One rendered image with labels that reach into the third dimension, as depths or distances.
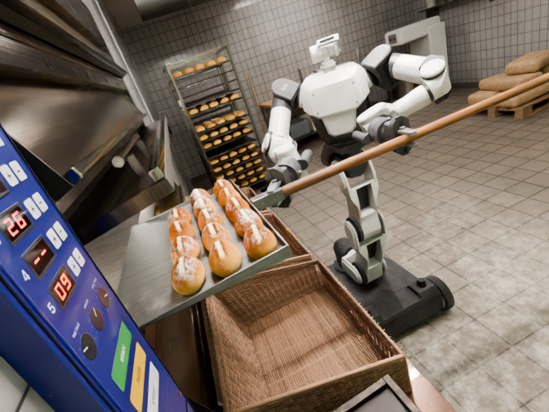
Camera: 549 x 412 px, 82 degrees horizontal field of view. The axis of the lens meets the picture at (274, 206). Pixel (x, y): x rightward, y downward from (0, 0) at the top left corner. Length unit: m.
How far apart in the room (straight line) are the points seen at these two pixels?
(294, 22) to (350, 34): 1.14
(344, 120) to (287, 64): 4.83
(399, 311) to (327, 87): 1.17
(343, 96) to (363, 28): 5.61
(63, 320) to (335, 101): 1.22
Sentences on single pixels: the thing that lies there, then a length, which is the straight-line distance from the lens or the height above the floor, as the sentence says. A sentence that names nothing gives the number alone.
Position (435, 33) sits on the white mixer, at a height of 1.08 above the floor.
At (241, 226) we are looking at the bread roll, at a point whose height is 1.22.
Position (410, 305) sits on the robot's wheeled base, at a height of 0.19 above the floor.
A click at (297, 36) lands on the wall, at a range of 6.32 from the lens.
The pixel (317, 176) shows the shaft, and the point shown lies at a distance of 0.88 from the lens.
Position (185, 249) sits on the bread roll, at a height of 1.22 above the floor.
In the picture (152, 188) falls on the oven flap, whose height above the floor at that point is 1.41.
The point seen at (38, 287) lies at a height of 1.41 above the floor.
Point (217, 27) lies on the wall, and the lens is 5.95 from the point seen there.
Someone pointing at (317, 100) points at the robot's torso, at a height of 1.32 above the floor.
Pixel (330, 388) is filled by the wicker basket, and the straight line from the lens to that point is 0.92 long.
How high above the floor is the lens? 1.52
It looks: 24 degrees down
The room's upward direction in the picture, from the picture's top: 19 degrees counter-clockwise
